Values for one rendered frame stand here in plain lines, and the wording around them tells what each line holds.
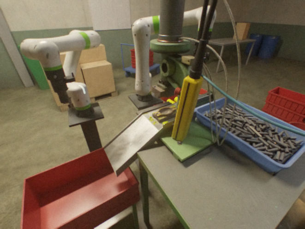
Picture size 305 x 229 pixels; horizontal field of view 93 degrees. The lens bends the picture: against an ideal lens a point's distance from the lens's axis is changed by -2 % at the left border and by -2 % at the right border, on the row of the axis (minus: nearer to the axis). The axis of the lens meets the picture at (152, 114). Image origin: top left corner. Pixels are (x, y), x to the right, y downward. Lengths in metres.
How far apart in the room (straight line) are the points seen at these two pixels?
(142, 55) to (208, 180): 0.85
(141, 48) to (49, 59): 0.53
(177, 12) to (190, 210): 0.85
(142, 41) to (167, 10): 0.32
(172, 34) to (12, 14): 4.59
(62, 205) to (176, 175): 0.83
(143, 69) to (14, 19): 4.30
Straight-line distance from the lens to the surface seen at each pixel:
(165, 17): 0.81
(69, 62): 1.37
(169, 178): 0.77
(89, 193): 1.27
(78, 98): 1.22
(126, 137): 1.03
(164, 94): 0.89
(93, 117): 1.26
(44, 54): 0.92
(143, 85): 1.15
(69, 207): 1.27
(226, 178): 0.84
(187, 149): 0.84
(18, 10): 5.10
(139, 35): 1.06
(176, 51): 0.78
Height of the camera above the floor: 1.60
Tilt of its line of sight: 34 degrees down
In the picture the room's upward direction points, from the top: straight up
